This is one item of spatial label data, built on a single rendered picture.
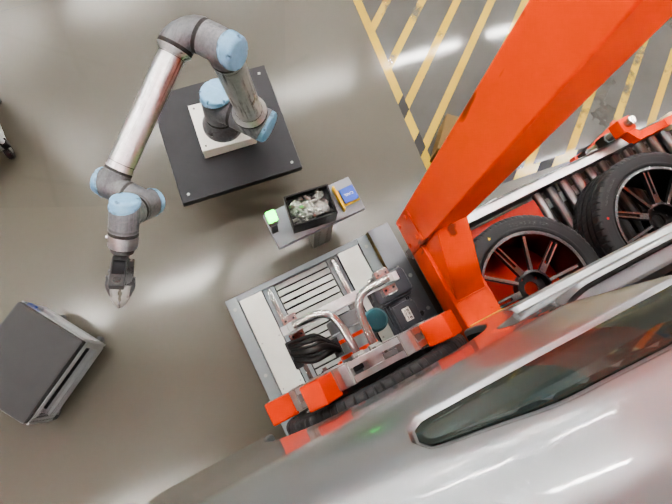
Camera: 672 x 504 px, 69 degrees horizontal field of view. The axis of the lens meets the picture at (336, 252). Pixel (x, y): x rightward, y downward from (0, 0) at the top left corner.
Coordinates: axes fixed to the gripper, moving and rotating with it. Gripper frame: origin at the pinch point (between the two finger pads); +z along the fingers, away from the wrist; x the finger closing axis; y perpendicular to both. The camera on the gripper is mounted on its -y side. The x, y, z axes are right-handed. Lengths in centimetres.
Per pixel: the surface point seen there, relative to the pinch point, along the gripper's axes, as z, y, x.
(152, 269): 32, 90, -9
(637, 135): -83, 34, -221
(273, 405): 17, -31, -49
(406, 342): -19, -46, -80
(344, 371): -9, -47, -63
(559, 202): -44, 42, -199
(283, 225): -15, 48, -62
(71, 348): 48, 44, 21
